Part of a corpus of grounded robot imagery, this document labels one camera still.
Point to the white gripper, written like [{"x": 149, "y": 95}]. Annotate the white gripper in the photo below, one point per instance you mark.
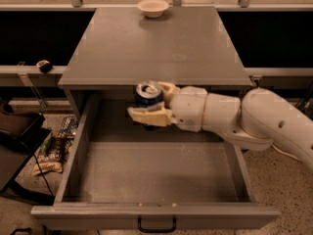
[{"x": 188, "y": 108}]

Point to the blue pepsi can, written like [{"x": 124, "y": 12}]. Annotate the blue pepsi can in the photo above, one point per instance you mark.
[{"x": 148, "y": 95}]

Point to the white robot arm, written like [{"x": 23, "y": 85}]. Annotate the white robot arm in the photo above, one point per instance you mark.
[{"x": 255, "y": 122}]

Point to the open grey top drawer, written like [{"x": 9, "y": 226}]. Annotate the open grey top drawer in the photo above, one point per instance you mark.
[{"x": 117, "y": 171}]

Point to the grey cabinet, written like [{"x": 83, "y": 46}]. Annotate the grey cabinet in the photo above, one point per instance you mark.
[{"x": 185, "y": 46}]

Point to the white paper bowl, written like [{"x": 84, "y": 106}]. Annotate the white paper bowl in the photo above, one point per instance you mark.
[{"x": 152, "y": 8}]

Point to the snack bags on floor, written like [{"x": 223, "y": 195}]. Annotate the snack bags on floor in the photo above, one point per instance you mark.
[{"x": 54, "y": 151}]

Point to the black tape measure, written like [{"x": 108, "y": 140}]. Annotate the black tape measure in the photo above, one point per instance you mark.
[{"x": 44, "y": 66}]

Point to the black drawer handle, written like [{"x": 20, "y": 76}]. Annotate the black drawer handle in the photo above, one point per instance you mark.
[{"x": 158, "y": 230}]

